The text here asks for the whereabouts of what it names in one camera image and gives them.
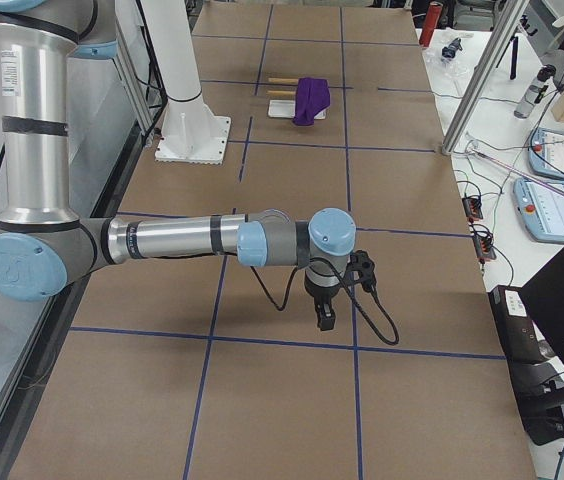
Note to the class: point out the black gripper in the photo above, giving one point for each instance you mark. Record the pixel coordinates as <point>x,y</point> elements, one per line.
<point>320,296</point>

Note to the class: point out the purple towel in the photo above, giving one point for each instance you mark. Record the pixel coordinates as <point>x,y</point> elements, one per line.
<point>312,96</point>

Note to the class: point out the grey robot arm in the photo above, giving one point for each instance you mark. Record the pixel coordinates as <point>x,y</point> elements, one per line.
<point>54,229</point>

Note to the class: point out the white towel rack base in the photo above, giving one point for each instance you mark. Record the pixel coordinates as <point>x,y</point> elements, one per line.
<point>282,108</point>

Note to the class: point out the wooden rack rod outer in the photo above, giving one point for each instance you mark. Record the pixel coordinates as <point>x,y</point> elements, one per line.
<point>283,81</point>

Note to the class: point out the black computer box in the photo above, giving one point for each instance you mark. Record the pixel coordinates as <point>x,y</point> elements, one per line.
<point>538,387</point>

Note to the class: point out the teach pendant near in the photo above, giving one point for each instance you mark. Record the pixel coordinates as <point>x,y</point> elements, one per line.
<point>541,209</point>

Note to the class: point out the teach pendant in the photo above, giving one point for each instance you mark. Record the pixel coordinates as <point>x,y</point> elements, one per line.
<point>546,153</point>
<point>541,209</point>

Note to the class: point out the teach pendant far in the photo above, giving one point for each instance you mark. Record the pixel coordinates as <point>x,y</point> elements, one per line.
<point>546,153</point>

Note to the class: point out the clear water bottle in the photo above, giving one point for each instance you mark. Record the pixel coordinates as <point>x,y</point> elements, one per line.
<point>535,92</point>

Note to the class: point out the red cylinder bottle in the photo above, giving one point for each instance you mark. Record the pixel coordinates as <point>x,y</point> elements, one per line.
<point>430,23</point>

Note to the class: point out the white camera stand base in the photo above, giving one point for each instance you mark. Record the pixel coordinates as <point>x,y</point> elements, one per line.
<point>190,131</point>

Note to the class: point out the aluminium frame post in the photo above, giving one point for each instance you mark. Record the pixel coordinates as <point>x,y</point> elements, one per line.
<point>495,47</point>

